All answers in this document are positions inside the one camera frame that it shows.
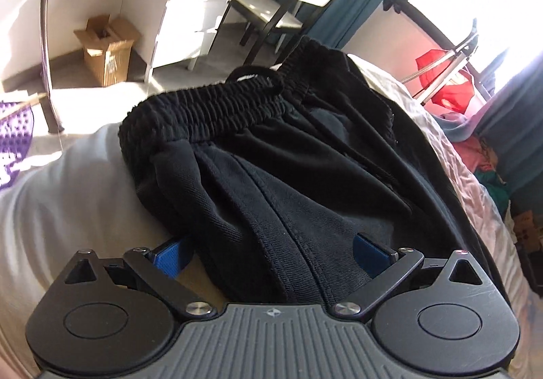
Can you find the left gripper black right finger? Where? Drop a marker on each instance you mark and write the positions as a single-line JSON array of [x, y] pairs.
[[404, 280]]

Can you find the pastel bed sheet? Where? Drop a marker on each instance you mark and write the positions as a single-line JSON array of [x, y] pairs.
[[86, 199]]

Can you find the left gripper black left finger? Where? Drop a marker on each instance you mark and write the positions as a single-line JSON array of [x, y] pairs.
[[131, 286]]

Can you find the white chair with dark frame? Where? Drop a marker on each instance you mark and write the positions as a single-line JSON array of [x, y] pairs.
[[265, 17]]

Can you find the purple patterned mat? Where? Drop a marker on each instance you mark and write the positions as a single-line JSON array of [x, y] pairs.
[[16, 133]]

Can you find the cardboard box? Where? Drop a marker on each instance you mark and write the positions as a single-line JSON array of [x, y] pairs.
[[107, 44]]

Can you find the teal right curtain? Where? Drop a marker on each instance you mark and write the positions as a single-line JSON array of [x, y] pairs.
[[512, 126]]

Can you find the pile of colourful clothes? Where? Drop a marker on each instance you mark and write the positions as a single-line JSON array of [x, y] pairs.
[[478, 157]]

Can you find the red bag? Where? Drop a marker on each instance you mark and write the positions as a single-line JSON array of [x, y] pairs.
[[438, 67]]

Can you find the brown paper bag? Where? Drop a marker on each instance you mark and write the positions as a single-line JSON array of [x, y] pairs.
[[525, 230]]

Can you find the dark window frame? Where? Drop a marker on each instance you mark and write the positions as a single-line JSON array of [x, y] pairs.
[[509, 32]]

